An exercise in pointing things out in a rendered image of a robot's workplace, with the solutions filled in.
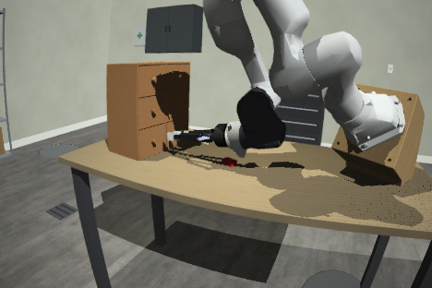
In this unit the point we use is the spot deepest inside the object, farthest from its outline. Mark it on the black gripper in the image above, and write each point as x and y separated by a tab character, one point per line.
216	134

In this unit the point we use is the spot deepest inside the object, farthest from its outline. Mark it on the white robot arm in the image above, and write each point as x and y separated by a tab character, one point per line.
297	71

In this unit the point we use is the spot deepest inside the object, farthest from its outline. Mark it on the red nine-volt battery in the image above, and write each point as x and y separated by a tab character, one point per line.
229	161

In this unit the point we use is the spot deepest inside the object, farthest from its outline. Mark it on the small brown chest of drawers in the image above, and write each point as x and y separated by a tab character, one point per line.
122	108

